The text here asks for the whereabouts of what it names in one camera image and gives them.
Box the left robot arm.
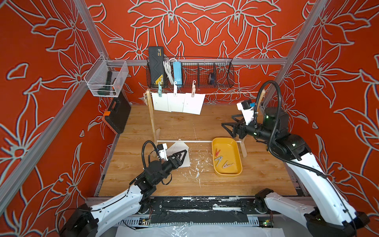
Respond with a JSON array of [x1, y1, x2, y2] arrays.
[[59, 140, 188, 237]]

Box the pink clothespin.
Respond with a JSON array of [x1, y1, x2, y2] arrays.
[[222, 162, 235, 169], [191, 80, 196, 98]]

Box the light blue power bank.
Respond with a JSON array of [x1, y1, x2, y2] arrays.
[[173, 61, 183, 87]]

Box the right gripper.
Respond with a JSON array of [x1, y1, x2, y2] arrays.
[[221, 115, 276, 145]]

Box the black orange tool case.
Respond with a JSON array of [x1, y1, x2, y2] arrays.
[[102, 92, 131, 134]]

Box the black box in basket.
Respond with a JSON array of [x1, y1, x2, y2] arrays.
[[148, 46, 165, 87]]

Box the red clothespin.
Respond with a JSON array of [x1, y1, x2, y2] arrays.
[[215, 149, 221, 158]]

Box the white postcard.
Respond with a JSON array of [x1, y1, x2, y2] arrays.
[[183, 93, 205, 115], [166, 142, 190, 168], [151, 92, 169, 112], [167, 93, 185, 113]]

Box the yellow plastic tray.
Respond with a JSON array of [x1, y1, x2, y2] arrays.
[[212, 137, 243, 177]]

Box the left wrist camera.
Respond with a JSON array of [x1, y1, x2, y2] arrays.
[[157, 143, 168, 161]]

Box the white clothespin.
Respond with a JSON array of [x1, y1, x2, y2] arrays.
[[214, 156, 223, 166], [173, 81, 178, 97]]

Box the teal clothespin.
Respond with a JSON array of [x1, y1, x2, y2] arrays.
[[158, 82, 162, 97]]

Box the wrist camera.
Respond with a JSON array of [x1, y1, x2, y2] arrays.
[[157, 143, 168, 161], [236, 99, 255, 125]]

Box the dark tool in bin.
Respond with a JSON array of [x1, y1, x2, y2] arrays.
[[98, 71, 112, 96]]

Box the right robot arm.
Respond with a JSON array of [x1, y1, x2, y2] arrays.
[[222, 81, 370, 237]]

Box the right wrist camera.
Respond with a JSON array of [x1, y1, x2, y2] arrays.
[[236, 99, 255, 125]]

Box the dark object in basket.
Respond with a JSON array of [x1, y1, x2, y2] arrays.
[[208, 72, 217, 85]]

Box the wooden string rack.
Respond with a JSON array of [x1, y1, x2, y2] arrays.
[[144, 87, 265, 158]]

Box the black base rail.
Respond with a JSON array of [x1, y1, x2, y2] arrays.
[[134, 196, 261, 215]]

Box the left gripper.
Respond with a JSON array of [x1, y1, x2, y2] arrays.
[[153, 150, 186, 187]]

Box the clear plastic bin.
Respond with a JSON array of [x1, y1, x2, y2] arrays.
[[84, 55, 129, 98]]

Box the white coiled cable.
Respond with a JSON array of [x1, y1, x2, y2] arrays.
[[162, 58, 178, 86]]

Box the black wire basket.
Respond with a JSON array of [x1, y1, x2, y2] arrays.
[[146, 57, 235, 88]]

